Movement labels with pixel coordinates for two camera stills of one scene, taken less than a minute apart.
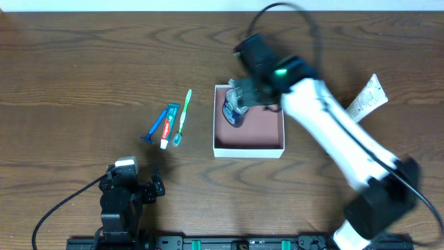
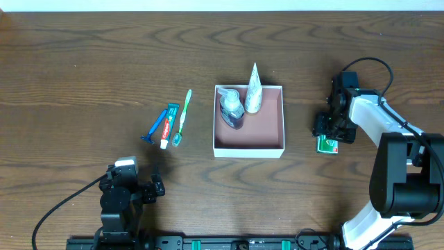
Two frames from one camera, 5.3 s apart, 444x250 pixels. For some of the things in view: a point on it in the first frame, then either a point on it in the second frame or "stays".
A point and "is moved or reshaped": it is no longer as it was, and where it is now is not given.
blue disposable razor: x=156 y=123 stays
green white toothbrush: x=177 y=138 stays
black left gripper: x=149 y=189 stays
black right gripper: x=248 y=92 -> x=330 y=128
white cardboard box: x=261 y=135 stays
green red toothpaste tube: x=173 y=110 stays
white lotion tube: x=372 y=97 is moved or reshaped
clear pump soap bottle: x=235 y=105 is moved or reshaped
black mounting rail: x=241 y=242 stays
